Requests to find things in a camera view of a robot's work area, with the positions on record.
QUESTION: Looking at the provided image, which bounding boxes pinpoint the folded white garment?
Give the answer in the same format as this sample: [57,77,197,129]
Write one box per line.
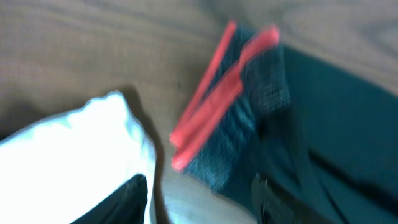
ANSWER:
[1,91,156,223]

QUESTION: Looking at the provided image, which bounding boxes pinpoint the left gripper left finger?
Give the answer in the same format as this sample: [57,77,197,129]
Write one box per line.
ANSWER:
[71,174,148,224]

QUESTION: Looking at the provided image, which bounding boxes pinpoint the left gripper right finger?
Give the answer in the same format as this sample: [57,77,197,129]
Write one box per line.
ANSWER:
[251,173,330,224]

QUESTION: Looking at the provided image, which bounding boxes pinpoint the black leggings with red waistband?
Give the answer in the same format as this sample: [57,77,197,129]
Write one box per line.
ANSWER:
[170,21,397,223]

